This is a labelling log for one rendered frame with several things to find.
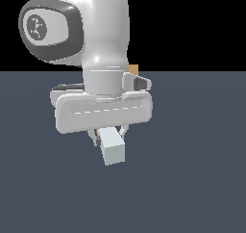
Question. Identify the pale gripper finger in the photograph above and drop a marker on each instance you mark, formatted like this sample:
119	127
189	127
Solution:
94	136
122	131

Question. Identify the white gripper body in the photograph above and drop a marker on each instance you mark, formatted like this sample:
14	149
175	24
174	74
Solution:
102	113

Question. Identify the tan box with hole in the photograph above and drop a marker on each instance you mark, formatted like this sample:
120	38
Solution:
134	69

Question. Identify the pale grey square peg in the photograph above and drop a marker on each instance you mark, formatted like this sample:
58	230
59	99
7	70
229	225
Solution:
112	147

